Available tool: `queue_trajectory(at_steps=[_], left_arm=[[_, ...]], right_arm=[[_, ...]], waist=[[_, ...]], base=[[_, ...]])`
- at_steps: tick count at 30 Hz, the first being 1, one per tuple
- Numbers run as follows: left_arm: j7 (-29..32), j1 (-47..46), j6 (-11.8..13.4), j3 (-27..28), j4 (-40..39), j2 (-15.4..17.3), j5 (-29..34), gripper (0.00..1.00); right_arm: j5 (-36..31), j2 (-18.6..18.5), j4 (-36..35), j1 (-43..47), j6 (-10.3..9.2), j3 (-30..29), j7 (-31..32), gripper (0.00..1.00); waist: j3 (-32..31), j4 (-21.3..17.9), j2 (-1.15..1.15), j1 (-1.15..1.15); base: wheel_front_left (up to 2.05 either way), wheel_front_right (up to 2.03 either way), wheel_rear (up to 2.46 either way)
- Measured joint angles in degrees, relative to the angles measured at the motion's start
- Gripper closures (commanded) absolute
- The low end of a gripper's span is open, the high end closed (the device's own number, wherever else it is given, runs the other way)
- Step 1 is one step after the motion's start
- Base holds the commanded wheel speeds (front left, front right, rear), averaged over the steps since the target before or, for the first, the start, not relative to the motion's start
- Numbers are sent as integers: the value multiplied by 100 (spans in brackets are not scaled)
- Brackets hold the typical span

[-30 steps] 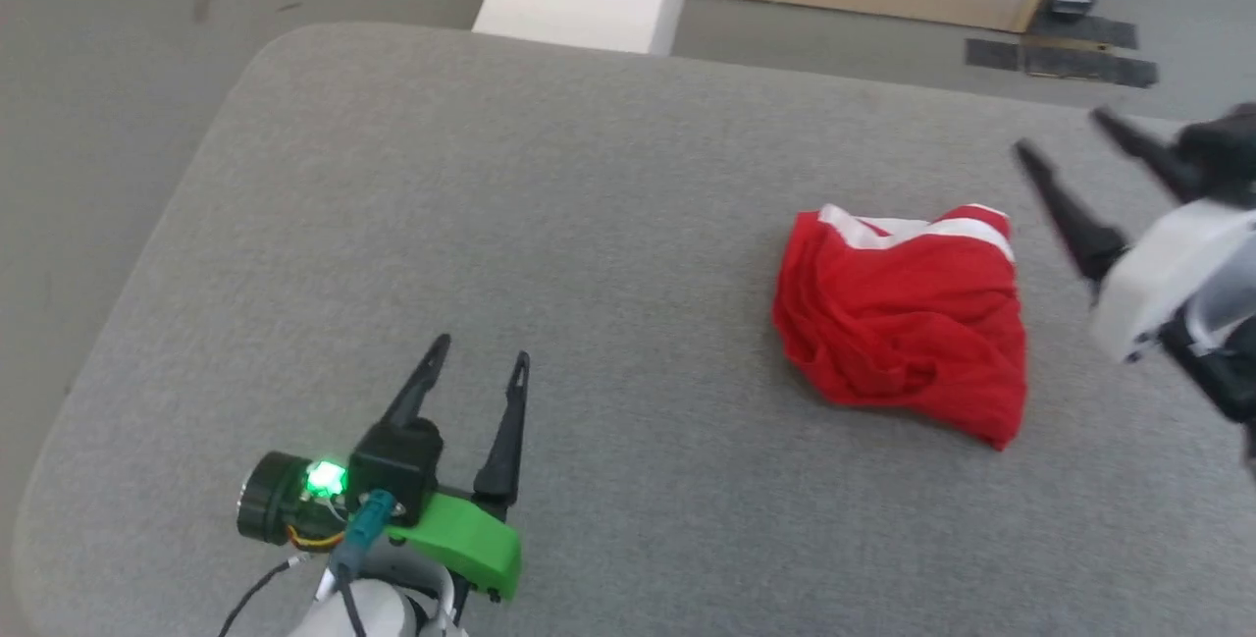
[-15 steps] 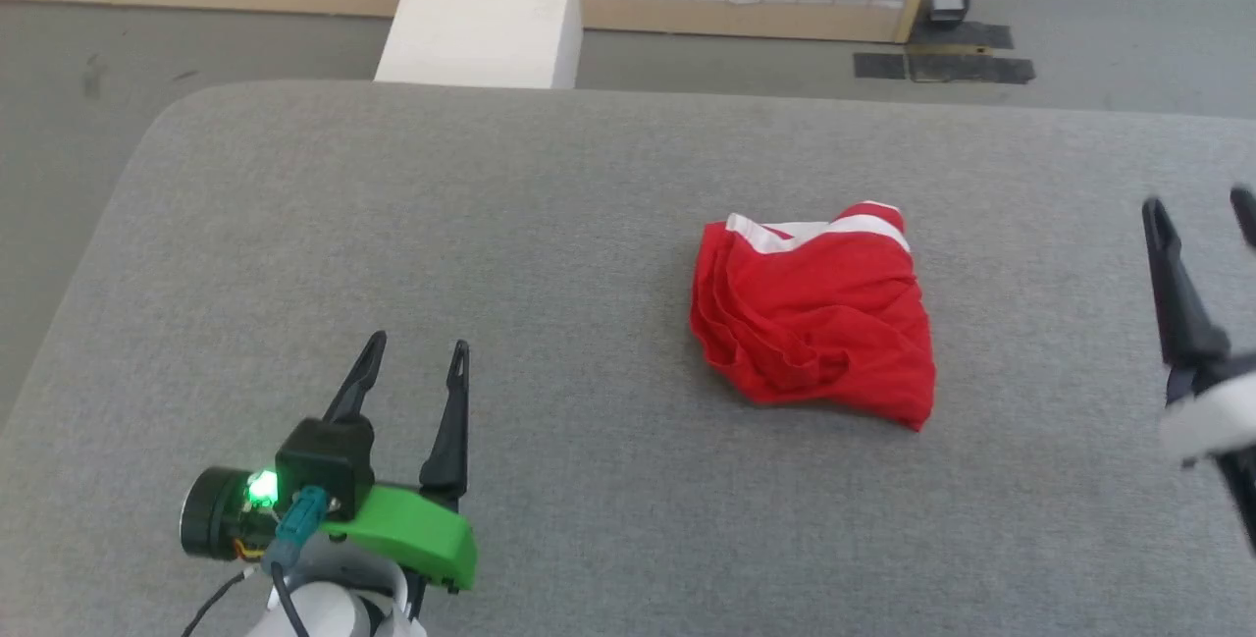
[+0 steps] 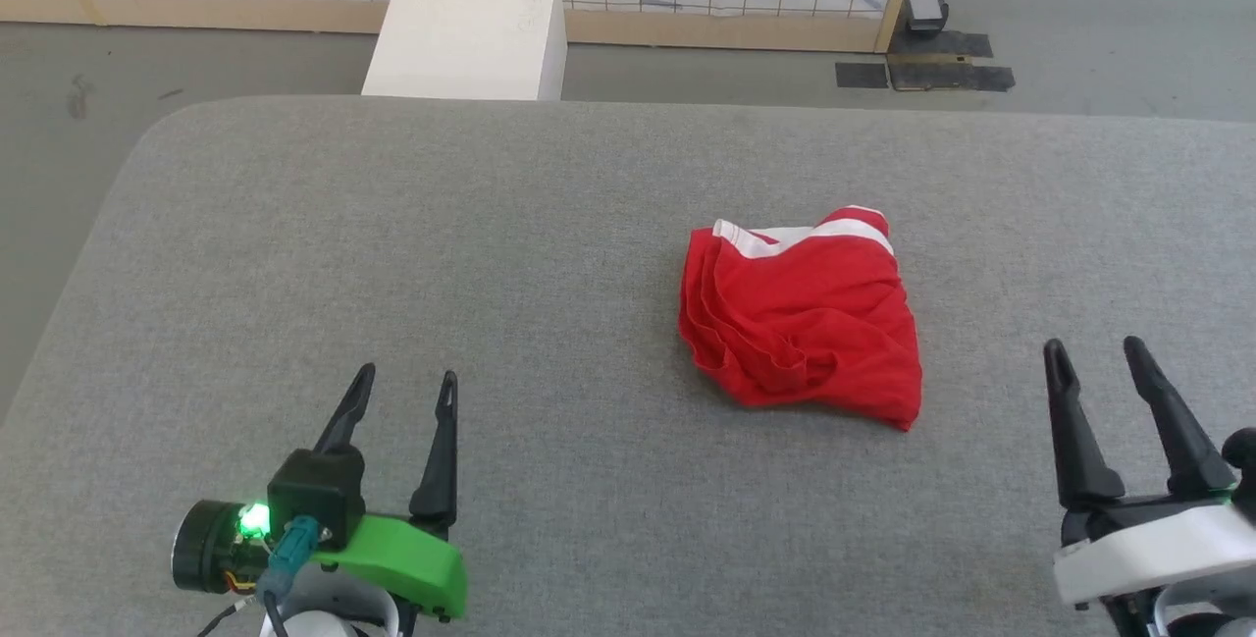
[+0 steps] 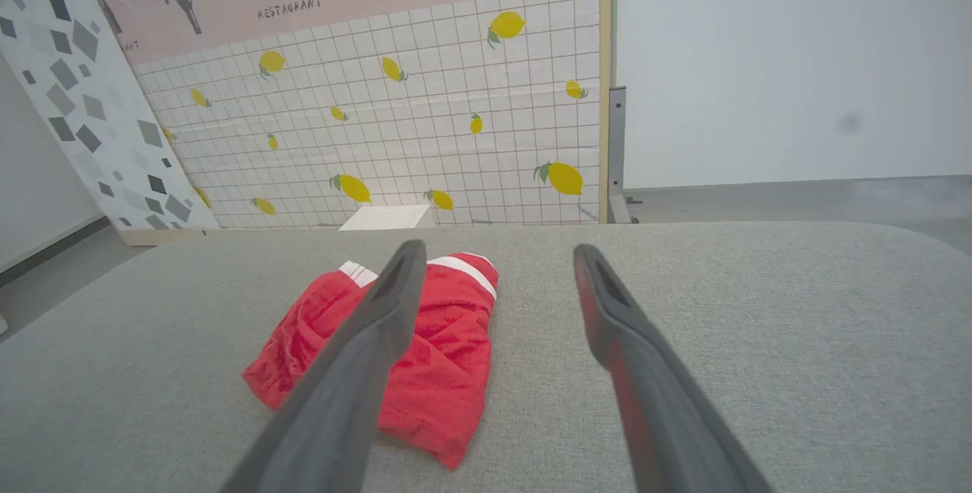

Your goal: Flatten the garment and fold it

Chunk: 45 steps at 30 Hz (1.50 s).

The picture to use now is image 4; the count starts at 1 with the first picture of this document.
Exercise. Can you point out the grey metal support bracket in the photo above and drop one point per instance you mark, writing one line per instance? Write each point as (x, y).
(616, 143)

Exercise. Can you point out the red shorts with white stripes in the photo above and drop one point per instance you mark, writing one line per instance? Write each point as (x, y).
(448, 371)

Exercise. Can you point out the white grey terrazzo pattern panel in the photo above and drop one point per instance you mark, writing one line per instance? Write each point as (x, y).
(83, 98)

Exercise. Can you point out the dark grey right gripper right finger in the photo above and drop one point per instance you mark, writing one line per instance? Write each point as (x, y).
(668, 417)

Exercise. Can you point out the white flat board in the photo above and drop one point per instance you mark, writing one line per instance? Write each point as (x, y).
(383, 218)

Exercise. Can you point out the lemon print grid panel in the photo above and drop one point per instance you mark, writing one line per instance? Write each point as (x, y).
(425, 136)

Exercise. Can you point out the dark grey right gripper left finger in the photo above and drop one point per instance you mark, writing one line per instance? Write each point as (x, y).
(342, 402)

